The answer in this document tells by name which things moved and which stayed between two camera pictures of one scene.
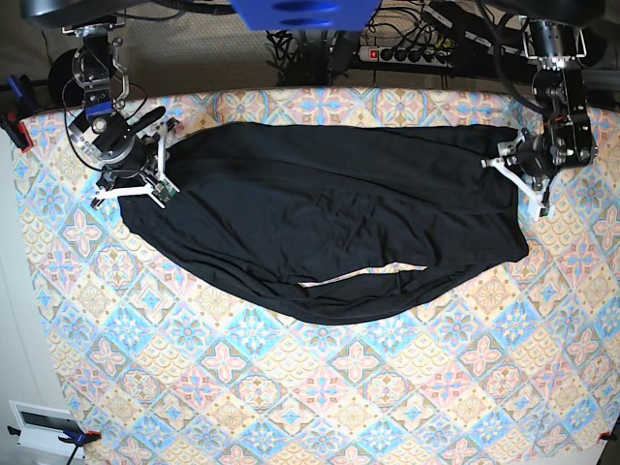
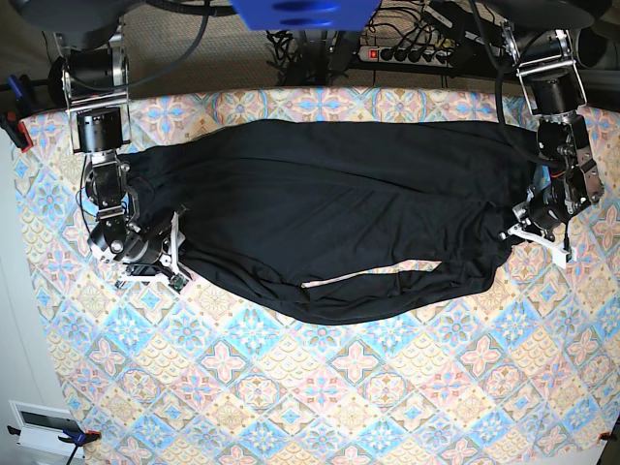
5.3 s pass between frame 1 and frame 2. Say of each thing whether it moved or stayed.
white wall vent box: stayed
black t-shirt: stayed
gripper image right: moved
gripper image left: moved
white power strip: stayed
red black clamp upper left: stayed
